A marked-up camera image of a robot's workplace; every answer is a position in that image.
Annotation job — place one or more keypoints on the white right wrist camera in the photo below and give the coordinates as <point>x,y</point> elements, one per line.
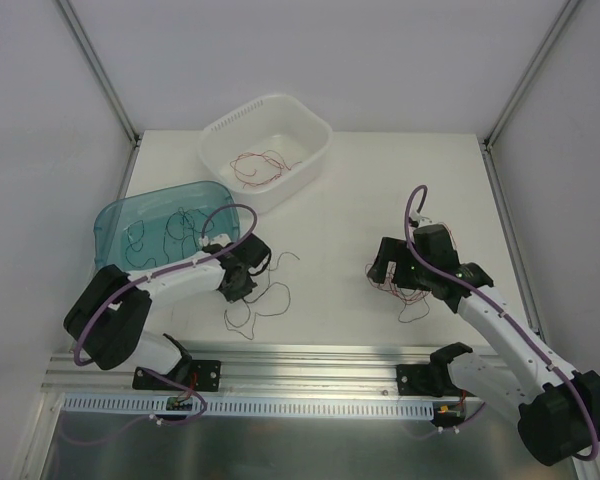
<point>421,220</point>

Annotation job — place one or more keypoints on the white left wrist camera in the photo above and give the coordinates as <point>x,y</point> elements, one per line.
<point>221,240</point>

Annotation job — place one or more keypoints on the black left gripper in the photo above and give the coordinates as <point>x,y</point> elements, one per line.
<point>237,288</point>

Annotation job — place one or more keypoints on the aluminium frame post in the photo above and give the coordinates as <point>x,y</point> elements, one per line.
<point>77,30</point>
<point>552,36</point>

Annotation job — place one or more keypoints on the right aluminium frame post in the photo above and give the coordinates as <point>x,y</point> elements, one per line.
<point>552,36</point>

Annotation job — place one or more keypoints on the left aluminium frame post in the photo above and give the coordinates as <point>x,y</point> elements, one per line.
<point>77,30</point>

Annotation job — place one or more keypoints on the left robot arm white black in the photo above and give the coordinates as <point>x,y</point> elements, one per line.
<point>107,322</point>

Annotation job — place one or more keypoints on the teal translucent plastic bin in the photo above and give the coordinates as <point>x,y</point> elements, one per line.
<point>163,226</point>

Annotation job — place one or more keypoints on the white slotted cable duct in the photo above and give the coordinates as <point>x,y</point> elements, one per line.
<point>411,410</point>

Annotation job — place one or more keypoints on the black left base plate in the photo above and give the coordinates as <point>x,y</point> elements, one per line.
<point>200,375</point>

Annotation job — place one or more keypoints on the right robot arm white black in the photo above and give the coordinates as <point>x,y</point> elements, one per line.
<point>555,408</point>

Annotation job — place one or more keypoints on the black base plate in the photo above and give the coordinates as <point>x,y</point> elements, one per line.
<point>415,380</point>
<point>200,375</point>

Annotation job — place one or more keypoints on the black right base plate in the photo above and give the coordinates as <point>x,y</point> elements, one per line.
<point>415,380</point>

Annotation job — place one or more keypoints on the white plastic basket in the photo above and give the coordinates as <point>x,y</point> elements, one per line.
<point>266,150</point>

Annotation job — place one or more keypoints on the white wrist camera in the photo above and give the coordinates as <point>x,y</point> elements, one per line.
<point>221,240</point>
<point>421,220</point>

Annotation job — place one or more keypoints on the aluminium mounting rail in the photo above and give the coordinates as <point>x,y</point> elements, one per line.
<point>253,370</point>

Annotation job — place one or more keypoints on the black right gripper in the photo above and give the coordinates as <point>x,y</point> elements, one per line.
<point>385,261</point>

